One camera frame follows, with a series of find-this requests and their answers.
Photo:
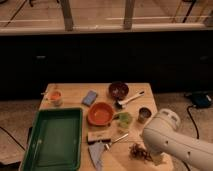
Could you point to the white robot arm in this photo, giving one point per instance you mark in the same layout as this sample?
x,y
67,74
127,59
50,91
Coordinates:
x,y
160,135

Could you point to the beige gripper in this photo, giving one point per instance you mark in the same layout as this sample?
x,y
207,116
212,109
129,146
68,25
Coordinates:
x,y
156,159

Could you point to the metal cup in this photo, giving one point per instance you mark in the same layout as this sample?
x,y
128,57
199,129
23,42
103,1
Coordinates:
x,y
144,115

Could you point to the wooden block eraser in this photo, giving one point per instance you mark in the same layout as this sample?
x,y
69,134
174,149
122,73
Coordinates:
x,y
95,136

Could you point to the dark maroon bowl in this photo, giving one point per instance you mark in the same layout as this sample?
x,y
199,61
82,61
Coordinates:
x,y
118,90

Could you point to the blue black floor device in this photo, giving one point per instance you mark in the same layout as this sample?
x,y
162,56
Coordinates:
x,y
199,99

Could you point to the small orange cup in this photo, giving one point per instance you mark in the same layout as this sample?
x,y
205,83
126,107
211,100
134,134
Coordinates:
x,y
53,98

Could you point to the white handled brush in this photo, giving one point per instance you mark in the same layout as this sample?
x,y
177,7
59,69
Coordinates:
x,y
120,104

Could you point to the blue sponge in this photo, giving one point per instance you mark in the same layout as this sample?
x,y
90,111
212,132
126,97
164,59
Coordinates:
x,y
89,98

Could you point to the green plastic tray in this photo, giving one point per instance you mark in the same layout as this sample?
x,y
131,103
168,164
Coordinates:
x,y
55,141

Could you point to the orange red bowl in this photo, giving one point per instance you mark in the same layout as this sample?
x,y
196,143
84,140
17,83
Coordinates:
x,y
100,114

